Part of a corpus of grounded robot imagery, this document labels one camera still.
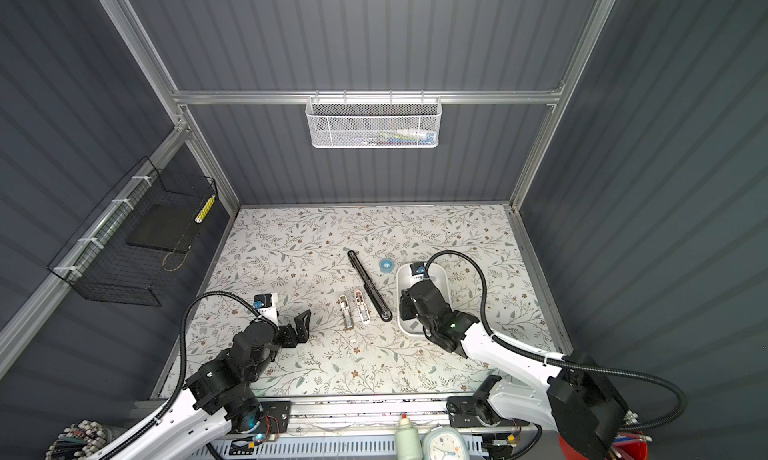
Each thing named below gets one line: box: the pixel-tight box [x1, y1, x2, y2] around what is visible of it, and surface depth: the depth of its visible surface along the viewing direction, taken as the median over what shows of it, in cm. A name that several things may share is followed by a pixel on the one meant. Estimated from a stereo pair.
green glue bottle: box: [394, 414, 423, 460], surface depth 66 cm
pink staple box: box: [355, 290, 371, 324], surface depth 93 cm
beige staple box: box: [336, 294, 353, 330], surface depth 91 cm
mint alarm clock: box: [423, 426, 470, 460], surface depth 69 cm
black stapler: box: [347, 250, 393, 322], surface depth 96 cm
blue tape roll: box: [379, 258, 395, 273], surface depth 104 cm
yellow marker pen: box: [194, 194, 216, 224], surface depth 82 cm
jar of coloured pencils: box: [45, 419, 114, 460], surface depth 58 cm
